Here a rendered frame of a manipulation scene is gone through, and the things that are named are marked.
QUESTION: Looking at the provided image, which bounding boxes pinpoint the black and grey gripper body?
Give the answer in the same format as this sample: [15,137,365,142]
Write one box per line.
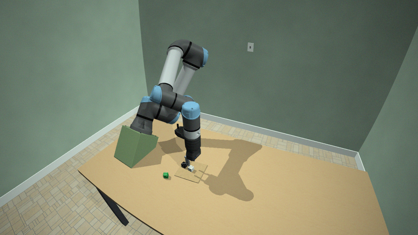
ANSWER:
[174,124,201,161]

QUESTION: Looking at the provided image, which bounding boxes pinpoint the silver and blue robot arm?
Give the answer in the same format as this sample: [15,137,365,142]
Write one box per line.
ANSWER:
[130,39,208,135]

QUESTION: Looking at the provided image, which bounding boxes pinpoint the tan square mat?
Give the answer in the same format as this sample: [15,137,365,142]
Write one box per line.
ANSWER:
[175,161,207,183]

